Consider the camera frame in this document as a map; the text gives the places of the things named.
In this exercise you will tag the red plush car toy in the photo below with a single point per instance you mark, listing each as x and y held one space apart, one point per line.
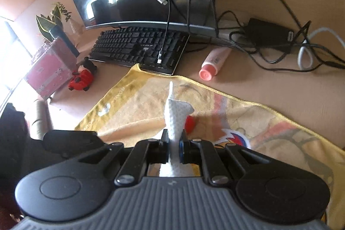
83 77

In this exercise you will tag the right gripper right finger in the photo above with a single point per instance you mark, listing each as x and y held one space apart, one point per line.
184 148

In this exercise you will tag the yellow printed towel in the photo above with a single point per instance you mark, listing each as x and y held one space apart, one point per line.
134 110

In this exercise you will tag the pink metal case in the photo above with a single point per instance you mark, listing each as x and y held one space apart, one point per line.
52 69

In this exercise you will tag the black power adapter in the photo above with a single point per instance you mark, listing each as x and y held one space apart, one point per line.
266 33

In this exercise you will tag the green potted plant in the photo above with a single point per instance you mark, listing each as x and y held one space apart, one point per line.
46 23

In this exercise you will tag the red white container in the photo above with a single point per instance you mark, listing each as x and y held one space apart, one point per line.
189 124

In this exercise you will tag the pink capped tube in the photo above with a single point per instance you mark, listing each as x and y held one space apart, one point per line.
213 63

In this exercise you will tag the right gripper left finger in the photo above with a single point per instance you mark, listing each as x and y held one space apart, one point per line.
163 147

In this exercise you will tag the white paper towel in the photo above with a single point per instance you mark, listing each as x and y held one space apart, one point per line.
175 116

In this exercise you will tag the black keyboard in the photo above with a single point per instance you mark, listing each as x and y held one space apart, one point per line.
155 50

